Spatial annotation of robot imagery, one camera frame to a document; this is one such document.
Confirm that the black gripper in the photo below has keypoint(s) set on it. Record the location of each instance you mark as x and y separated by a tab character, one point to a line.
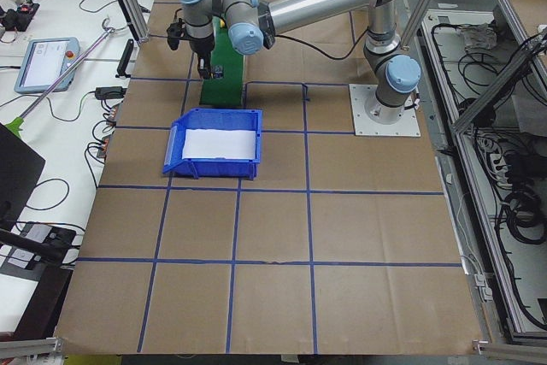
202	45

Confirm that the red mushroom push button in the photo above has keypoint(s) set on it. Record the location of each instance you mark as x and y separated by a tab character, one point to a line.
217	72

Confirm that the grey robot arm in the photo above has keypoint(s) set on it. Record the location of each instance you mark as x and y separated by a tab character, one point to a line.
255	24

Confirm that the green conveyor belt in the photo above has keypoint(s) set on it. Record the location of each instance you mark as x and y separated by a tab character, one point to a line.
228	91

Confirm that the left blue plastic bin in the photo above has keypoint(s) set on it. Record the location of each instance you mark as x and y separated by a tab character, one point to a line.
222	119

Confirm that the white foam pad left bin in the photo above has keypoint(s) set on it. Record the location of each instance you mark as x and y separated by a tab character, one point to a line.
215	143

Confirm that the black power adapter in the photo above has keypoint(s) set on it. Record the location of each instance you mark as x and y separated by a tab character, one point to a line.
109	92

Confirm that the teach pendant tablet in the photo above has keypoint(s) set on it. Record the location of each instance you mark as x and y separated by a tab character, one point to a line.
45	60

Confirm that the reacher grabber tool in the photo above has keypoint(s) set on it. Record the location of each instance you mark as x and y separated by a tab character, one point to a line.
15	125

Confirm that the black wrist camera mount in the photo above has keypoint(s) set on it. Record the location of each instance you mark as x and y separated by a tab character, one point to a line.
175	33

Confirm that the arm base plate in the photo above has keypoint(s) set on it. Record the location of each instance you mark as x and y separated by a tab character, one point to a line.
372	119

